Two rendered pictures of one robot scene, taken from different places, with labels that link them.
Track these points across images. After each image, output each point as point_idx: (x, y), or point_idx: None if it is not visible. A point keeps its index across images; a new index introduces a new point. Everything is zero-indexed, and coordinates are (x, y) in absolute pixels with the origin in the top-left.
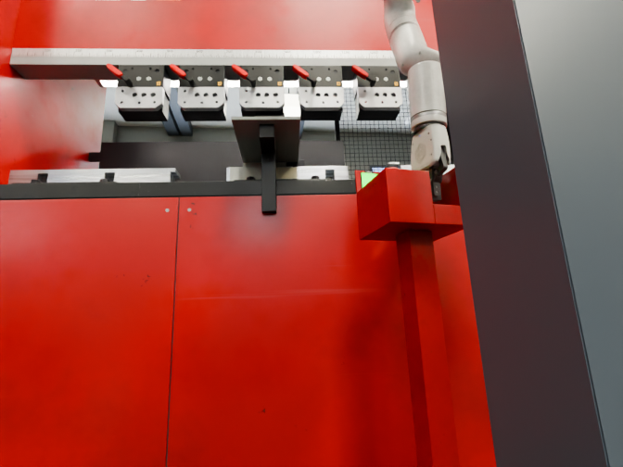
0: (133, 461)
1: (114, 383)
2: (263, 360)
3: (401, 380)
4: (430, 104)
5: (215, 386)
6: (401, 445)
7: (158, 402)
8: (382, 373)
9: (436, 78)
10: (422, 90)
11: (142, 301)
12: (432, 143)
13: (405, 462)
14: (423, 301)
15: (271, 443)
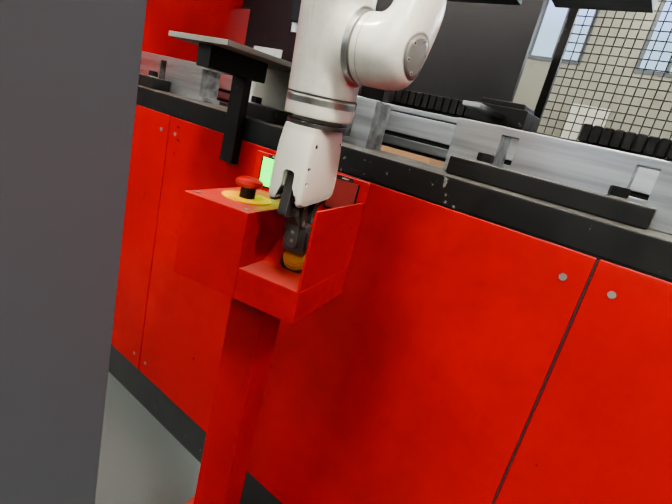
0: (127, 337)
1: (123, 274)
2: (200, 317)
3: (298, 417)
4: (296, 77)
5: (169, 317)
6: (279, 470)
7: (140, 305)
8: (283, 397)
9: (318, 15)
10: (296, 40)
11: (140, 216)
12: (274, 161)
13: (277, 485)
14: (225, 376)
15: (193, 386)
